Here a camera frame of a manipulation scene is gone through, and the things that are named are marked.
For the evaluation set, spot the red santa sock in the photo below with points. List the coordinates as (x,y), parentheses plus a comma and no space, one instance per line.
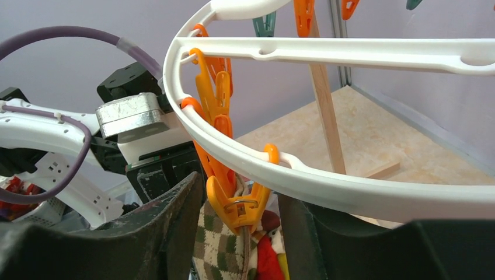
(268,259)

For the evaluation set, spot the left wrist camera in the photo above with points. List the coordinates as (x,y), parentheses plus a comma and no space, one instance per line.
(132,118)

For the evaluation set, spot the light wooden clothes rack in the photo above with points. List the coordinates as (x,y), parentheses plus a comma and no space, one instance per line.
(324,101)

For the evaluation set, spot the argyle brown cream sock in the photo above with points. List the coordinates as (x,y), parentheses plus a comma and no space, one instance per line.
(218,253)

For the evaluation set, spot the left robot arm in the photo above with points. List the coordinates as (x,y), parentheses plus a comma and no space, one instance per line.
(46,147)

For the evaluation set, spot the orange plastic clothes clip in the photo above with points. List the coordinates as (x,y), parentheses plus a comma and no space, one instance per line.
(236,211)

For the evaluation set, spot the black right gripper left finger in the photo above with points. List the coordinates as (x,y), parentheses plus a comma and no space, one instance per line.
(154,241)

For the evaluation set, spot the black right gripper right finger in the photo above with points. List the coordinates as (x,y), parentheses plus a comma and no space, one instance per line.
(322,243)

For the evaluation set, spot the white round clip hanger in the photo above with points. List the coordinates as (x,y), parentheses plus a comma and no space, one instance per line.
(386,200)

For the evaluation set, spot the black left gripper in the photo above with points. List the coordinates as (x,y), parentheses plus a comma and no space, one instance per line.
(159,171)

